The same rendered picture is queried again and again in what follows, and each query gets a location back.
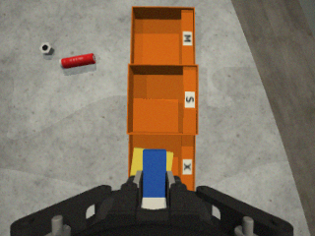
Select orange rack of three bins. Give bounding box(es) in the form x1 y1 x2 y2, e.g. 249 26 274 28
127 6 198 191

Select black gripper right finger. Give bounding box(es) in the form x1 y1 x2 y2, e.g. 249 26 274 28
165 171 293 236

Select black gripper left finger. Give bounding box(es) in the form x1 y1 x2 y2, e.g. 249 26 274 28
10 170 144 236

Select blue and white eraser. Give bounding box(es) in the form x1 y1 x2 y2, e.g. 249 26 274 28
142 148 166 209

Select red battery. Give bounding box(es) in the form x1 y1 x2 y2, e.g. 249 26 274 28
59 54 95 69

